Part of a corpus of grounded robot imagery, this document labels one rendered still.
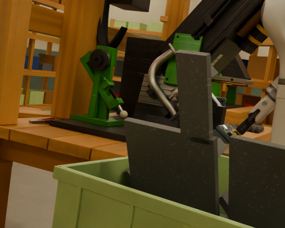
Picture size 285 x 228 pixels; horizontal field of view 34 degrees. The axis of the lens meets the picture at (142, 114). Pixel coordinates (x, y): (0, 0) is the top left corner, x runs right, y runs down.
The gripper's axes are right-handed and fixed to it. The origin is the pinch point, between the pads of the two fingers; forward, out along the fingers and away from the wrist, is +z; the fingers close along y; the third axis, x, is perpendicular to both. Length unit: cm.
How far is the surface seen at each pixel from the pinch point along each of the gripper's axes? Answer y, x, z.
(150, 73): -3.0, 39.8, 10.1
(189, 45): 4.0, 37.6, -7.3
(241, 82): 13.7, 14.7, -10.0
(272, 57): 335, 69, -10
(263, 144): -110, -16, -22
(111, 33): 17, 73, 15
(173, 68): 1.4, 35.3, 3.0
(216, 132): -12.8, 4.1, 5.2
